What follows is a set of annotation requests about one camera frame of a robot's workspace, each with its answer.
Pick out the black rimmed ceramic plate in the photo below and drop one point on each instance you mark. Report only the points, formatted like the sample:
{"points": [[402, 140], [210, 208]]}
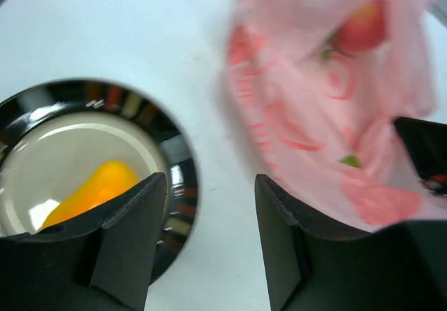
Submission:
{"points": [[54, 136]]}

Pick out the pink plastic bag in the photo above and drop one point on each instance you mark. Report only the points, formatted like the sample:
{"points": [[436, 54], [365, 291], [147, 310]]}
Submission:
{"points": [[325, 129]]}

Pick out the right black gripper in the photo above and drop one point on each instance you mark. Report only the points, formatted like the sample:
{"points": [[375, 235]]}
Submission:
{"points": [[425, 142]]}

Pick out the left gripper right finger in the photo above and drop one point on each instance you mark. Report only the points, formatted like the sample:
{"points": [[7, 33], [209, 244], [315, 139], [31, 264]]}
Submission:
{"points": [[314, 262]]}

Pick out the fake yellow orange mango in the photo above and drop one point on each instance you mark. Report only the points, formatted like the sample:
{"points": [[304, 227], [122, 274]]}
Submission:
{"points": [[108, 181]]}

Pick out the fake red peach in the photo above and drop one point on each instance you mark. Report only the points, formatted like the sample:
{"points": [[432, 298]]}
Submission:
{"points": [[364, 30]]}

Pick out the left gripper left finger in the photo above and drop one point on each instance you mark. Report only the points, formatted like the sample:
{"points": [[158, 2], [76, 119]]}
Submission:
{"points": [[99, 260]]}

